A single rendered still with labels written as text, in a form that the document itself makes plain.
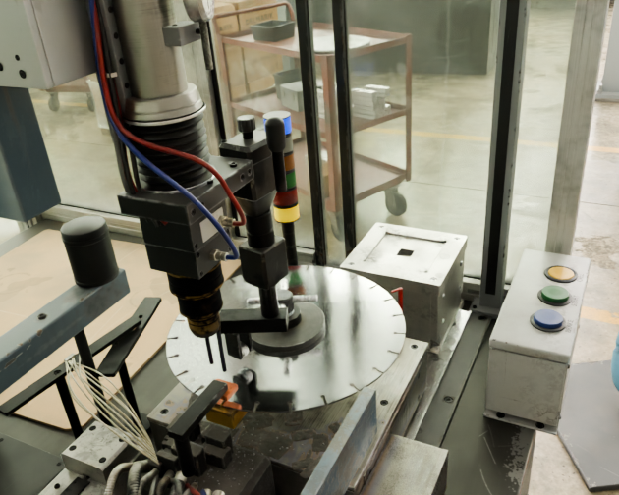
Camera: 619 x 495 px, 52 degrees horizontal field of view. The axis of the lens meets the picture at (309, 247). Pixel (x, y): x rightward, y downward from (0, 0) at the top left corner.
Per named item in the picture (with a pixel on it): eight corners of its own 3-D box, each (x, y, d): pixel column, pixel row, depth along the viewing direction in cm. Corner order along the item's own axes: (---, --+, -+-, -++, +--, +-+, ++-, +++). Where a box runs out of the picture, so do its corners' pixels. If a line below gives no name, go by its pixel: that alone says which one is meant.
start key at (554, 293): (542, 293, 101) (543, 282, 100) (569, 298, 99) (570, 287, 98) (538, 306, 98) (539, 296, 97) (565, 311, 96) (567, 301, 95)
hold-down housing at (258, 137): (265, 266, 78) (245, 107, 68) (296, 276, 75) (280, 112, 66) (236, 287, 74) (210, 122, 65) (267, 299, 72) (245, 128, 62)
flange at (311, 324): (307, 296, 94) (305, 282, 92) (338, 336, 85) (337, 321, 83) (235, 317, 90) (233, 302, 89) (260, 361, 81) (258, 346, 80)
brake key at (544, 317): (534, 317, 95) (536, 305, 94) (563, 322, 94) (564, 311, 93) (531, 332, 92) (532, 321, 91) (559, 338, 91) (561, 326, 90)
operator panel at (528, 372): (517, 316, 119) (524, 247, 112) (579, 329, 114) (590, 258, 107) (482, 415, 97) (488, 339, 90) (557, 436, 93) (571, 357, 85)
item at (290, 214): (282, 210, 116) (280, 195, 114) (304, 214, 114) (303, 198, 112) (270, 221, 112) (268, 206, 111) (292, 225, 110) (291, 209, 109)
